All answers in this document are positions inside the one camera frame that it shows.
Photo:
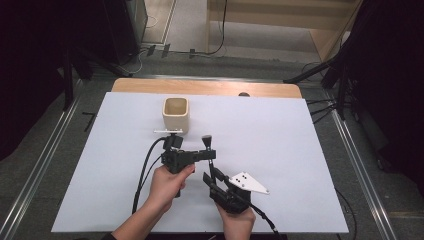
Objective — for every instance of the person's right hand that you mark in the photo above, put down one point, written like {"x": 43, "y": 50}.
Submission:
{"x": 238, "y": 221}

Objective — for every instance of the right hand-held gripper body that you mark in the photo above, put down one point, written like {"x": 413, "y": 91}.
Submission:
{"x": 236, "y": 196}

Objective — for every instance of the metal floor rail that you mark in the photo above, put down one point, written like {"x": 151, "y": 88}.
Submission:
{"x": 363, "y": 173}
{"x": 40, "y": 166}

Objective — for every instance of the black curtain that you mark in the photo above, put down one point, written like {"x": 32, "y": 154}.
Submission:
{"x": 26, "y": 66}
{"x": 390, "y": 83}

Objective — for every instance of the wooden table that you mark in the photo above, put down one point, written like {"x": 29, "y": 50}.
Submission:
{"x": 200, "y": 87}

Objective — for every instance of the person's left hand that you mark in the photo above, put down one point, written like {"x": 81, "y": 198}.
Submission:
{"x": 165, "y": 188}

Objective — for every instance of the cream ceramic cup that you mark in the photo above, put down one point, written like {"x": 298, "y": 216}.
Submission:
{"x": 175, "y": 122}

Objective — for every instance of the white paper sheet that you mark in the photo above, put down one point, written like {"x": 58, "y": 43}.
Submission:
{"x": 266, "y": 133}

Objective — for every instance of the light wooden platform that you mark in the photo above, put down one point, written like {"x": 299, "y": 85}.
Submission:
{"x": 266, "y": 13}

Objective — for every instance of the black cabinet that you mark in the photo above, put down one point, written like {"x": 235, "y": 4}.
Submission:
{"x": 125, "y": 26}

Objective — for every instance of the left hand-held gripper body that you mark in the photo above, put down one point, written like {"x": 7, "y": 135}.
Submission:
{"x": 175, "y": 158}

